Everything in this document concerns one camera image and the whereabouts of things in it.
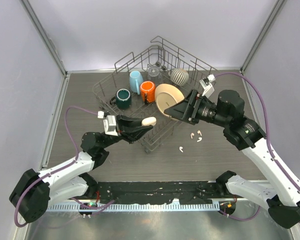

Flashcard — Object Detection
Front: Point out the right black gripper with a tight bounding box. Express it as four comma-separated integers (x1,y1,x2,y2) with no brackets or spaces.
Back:
164,89,230,128

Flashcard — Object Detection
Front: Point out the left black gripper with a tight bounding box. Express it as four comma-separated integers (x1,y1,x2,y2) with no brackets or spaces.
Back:
100,114,153,150

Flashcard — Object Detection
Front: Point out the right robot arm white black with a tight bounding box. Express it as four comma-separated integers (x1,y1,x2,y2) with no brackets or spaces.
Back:
164,89,300,229

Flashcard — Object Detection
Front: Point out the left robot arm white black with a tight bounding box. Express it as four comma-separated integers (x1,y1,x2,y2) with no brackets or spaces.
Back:
9,111,157,228

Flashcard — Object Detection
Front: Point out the beige plate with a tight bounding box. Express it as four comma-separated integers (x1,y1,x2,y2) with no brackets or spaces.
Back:
155,83,185,121

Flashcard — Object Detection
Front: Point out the dark green mug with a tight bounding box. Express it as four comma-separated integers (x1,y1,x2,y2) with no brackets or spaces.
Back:
109,88,132,110

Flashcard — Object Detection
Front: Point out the striped ceramic mug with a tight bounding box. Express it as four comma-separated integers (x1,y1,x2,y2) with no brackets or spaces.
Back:
168,68,190,87

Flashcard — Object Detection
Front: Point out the orange mug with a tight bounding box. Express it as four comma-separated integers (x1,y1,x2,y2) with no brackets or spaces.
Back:
139,81,156,105

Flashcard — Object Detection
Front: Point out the clear glass cup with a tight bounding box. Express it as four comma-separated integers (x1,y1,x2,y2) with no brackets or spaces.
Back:
147,65,162,86

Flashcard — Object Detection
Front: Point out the light blue mug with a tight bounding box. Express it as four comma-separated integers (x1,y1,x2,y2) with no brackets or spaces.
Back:
129,70,144,95

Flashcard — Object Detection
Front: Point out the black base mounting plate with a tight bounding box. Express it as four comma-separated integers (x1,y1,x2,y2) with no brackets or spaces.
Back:
67,180,241,205

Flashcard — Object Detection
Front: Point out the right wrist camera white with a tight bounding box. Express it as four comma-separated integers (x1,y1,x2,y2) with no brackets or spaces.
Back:
199,74,216,98

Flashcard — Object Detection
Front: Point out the grey wire dish rack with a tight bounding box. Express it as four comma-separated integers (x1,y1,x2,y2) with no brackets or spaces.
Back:
92,36,217,153

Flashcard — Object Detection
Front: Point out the aluminium frame rail front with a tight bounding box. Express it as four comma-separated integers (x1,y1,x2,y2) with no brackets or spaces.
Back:
21,179,296,203

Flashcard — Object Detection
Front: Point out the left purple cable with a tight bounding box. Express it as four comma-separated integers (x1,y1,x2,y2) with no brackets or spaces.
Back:
13,106,101,228

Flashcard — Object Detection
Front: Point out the purple cable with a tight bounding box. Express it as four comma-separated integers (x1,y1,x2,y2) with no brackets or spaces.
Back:
13,106,101,228
213,72,300,231

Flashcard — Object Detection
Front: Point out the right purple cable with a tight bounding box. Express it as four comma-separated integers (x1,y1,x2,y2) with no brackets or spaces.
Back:
213,72,300,231

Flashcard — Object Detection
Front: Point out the white slotted cable duct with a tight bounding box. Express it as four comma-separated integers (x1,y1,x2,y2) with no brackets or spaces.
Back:
47,201,220,212

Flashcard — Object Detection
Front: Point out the aluminium frame post right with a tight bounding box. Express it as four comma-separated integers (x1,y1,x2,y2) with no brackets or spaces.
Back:
240,0,287,73

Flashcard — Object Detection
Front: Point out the aluminium frame post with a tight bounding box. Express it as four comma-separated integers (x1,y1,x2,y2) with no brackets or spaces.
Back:
19,0,68,77
240,0,287,73

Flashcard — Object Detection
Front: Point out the aluminium frame post left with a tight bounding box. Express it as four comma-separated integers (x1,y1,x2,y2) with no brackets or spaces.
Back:
19,0,68,77

